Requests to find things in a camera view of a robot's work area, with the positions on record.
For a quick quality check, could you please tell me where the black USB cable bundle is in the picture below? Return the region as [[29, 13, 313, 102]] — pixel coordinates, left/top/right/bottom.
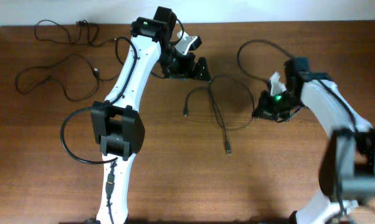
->
[[183, 73, 256, 156]]

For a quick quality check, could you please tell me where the thin black separated cable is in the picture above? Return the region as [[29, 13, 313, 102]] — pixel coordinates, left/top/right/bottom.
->
[[34, 19, 118, 48]]

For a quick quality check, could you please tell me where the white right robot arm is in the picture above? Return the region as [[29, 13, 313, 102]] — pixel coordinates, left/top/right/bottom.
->
[[252, 57, 375, 223]]

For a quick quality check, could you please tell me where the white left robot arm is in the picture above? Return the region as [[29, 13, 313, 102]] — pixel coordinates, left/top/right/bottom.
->
[[91, 7, 211, 223]]

